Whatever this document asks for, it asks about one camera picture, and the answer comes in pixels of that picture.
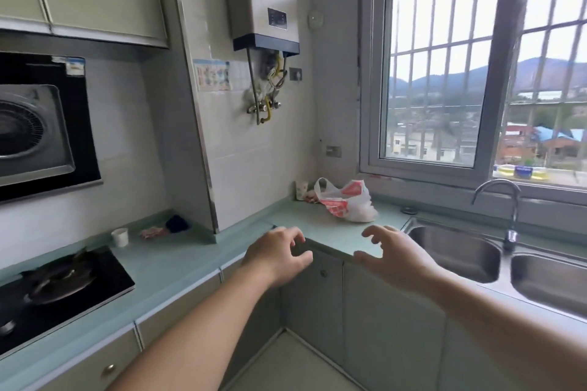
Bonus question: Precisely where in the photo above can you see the chrome gooseneck faucet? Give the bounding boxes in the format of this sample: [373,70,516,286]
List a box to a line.
[471,178,523,253]

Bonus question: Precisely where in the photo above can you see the person's left hand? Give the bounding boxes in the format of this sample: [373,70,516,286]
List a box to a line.
[242,226,314,289]

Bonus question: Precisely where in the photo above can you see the stainless steel double sink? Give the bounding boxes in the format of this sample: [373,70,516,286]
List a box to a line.
[400,216,587,323]

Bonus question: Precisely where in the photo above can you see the grey window frame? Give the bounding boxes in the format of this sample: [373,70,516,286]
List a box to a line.
[357,0,587,222]

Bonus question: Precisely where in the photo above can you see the colourful wall sticker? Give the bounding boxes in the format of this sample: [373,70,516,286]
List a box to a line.
[193,58,231,93]

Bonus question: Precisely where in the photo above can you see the pale green base cabinets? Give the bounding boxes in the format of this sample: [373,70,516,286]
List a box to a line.
[28,239,587,391]

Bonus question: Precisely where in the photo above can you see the black glass gas stove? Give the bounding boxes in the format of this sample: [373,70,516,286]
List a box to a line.
[0,245,136,357]

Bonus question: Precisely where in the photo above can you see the person's left forearm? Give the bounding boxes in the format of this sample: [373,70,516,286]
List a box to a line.
[106,262,276,391]

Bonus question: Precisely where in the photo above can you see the black range hood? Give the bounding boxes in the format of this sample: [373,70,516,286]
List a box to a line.
[0,51,103,203]

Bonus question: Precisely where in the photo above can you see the metal window bars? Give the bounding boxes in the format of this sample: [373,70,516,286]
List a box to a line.
[387,0,587,176]

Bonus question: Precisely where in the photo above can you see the person's right hand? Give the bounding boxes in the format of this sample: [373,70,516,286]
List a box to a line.
[353,224,442,296]

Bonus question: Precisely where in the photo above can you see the water heater pipes and valves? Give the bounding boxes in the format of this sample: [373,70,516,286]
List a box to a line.
[245,48,283,126]

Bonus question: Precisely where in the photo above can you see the white red plastic bag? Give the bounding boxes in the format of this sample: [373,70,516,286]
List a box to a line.
[314,177,379,224]

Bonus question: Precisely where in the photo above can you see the person's right forearm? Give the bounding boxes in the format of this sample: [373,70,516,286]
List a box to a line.
[426,267,587,391]

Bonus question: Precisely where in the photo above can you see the pink wrapper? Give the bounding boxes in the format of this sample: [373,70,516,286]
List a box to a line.
[139,226,171,241]

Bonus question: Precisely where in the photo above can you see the dark blue cloth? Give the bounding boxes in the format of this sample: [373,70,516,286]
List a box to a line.
[164,215,191,235]

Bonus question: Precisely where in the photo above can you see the dark metal wok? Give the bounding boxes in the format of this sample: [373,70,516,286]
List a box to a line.
[19,246,99,305]

